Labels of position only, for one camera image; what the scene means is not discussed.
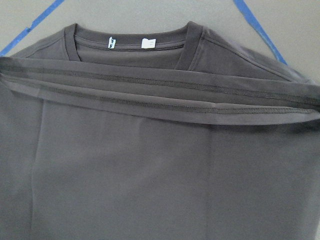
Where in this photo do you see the dark brown t-shirt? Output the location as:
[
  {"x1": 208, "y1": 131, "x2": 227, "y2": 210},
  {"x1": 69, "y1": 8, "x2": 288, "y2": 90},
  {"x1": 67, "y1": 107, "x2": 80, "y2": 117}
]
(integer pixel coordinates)
[{"x1": 0, "y1": 22, "x2": 320, "y2": 240}]

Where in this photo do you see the blue tape line crosswise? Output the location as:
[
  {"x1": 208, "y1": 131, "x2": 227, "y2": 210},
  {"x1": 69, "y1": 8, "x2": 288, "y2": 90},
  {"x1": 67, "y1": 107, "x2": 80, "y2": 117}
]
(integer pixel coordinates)
[{"x1": 233, "y1": 0, "x2": 288, "y2": 65}]

